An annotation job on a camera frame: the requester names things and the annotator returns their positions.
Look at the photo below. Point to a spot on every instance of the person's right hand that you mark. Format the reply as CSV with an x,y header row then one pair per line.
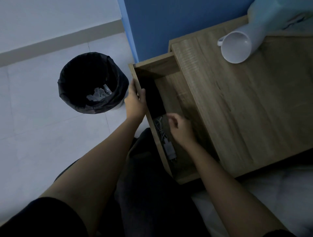
x,y
182,131

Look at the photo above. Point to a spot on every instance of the person's left hand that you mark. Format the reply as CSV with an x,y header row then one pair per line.
x,y
133,105

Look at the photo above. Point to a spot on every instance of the person's left thumb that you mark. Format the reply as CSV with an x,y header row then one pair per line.
x,y
142,95

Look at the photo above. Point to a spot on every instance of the person's right fingers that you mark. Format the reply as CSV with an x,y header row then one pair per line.
x,y
174,119

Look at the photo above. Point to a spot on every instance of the wooden drawer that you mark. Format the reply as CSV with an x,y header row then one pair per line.
x,y
176,97

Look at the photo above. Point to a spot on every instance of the person's left forearm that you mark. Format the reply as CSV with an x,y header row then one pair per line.
x,y
97,166

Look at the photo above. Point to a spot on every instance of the person's right forearm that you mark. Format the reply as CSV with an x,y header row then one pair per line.
x,y
229,195

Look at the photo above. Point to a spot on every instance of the grey trash bin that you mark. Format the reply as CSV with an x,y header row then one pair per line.
x,y
123,101

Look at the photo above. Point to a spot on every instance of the grey charger adapter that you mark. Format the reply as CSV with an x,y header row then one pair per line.
x,y
169,150

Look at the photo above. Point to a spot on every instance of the crumpled white waste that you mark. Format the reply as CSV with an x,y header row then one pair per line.
x,y
97,94

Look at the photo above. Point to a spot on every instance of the black bin liner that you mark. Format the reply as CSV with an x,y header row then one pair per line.
x,y
73,70

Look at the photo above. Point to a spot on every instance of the dark grey trousers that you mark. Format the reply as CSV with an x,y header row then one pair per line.
x,y
151,195

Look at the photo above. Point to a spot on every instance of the wooden nightstand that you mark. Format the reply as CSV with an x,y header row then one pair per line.
x,y
256,105

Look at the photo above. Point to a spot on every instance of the white cup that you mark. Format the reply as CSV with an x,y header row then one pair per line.
x,y
236,48

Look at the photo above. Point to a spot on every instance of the black shirt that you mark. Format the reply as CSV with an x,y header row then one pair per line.
x,y
41,219

